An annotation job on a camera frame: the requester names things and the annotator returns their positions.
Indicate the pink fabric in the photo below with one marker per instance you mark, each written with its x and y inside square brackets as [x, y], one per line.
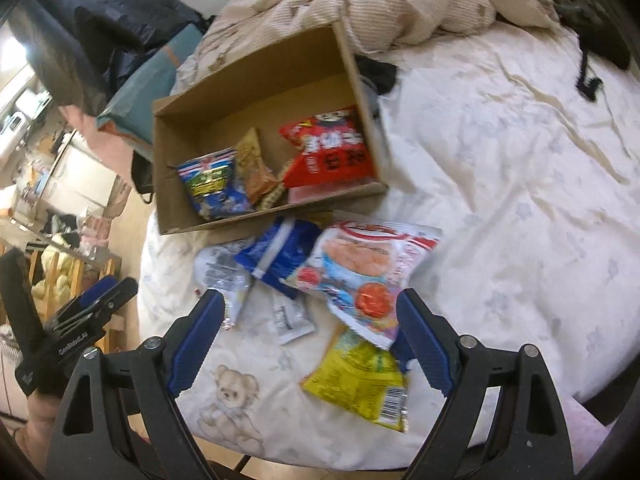
[590, 435]

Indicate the person's left hand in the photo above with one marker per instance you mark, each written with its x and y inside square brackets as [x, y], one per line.
[45, 425]

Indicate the yellow snack packet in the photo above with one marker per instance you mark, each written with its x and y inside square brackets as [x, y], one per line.
[350, 380]

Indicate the small white sachet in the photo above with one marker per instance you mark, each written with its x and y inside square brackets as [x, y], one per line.
[290, 320]

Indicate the black hanging cloth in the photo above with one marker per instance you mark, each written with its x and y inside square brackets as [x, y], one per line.
[100, 10]

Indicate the white floral bed sheet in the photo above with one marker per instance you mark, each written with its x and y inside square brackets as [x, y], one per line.
[500, 185]

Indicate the large blue snack bag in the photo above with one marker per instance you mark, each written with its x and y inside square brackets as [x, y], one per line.
[215, 185]

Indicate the white snack packet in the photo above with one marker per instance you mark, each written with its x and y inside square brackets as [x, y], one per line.
[220, 265]

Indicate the tan snack packet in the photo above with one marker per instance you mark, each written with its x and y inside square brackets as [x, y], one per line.
[252, 165]

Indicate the small patterned packet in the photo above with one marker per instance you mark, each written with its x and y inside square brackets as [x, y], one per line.
[274, 195]

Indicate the black cloth item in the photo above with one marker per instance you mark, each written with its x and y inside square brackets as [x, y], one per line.
[377, 72]

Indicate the pink cloth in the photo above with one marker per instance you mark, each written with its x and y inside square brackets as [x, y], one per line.
[107, 155]

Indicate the yellow green cushion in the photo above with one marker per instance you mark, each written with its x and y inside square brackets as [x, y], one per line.
[55, 275]

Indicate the pink and white snack bag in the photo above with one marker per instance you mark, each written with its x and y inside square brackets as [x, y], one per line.
[360, 265]

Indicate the dark camouflage garment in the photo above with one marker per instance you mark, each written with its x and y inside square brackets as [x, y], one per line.
[600, 30]

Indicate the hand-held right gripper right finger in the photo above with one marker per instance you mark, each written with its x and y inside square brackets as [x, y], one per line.
[425, 345]

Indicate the red snack bag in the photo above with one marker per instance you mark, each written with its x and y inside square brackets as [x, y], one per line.
[330, 155]

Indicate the cardboard box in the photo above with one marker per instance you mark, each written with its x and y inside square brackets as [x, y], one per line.
[280, 105]

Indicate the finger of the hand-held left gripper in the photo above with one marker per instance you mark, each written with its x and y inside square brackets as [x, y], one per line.
[117, 300]
[97, 294]

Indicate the dark blue snack packet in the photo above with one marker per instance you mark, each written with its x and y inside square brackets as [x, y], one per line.
[285, 250]

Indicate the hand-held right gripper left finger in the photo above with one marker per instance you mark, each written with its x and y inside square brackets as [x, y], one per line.
[195, 345]

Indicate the white floor cabinet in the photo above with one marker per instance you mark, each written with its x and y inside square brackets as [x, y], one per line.
[85, 175]

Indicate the teal folded mattress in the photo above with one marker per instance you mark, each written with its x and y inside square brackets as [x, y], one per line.
[145, 85]

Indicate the checked bear print duvet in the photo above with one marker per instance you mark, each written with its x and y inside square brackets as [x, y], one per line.
[390, 5]

